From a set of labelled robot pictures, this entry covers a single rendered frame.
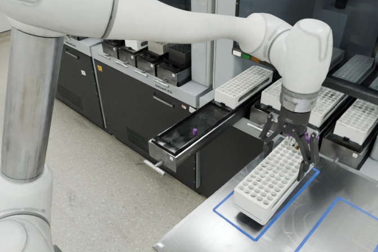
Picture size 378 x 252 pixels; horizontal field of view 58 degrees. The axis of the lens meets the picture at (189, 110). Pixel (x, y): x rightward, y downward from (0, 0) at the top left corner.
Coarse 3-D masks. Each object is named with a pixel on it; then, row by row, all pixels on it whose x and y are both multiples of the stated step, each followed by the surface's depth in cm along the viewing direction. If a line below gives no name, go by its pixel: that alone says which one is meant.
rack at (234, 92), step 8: (248, 72) 151; (256, 72) 152; (264, 72) 151; (272, 72) 151; (232, 80) 146; (240, 80) 146; (248, 80) 145; (256, 80) 147; (264, 80) 153; (224, 88) 140; (232, 88) 141; (240, 88) 140; (248, 88) 140; (256, 88) 147; (216, 96) 140; (224, 96) 137; (232, 96) 135; (240, 96) 137; (248, 96) 142; (232, 104) 136
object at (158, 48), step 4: (148, 44) 179; (152, 44) 177; (156, 44) 175; (160, 44) 173; (164, 44) 173; (148, 48) 181; (152, 48) 179; (156, 48) 177; (160, 48) 174; (164, 48) 174; (156, 52) 178; (160, 52) 176; (164, 52) 175
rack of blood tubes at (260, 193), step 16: (272, 160) 98; (288, 160) 98; (256, 176) 93; (272, 176) 94; (288, 176) 93; (240, 192) 88; (256, 192) 90; (272, 192) 89; (288, 192) 94; (240, 208) 91; (256, 208) 86; (272, 208) 91
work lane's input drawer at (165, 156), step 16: (272, 80) 155; (256, 96) 146; (192, 112) 134; (208, 112) 137; (224, 112) 137; (240, 112) 138; (176, 128) 128; (192, 128) 128; (208, 128) 126; (224, 128) 133; (160, 144) 119; (176, 144) 121; (192, 144) 120; (144, 160) 121; (160, 160) 122; (176, 160) 116
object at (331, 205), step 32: (256, 160) 111; (320, 160) 111; (224, 192) 100; (320, 192) 100; (352, 192) 100; (192, 224) 91; (224, 224) 91; (256, 224) 91; (288, 224) 91; (320, 224) 91; (352, 224) 90
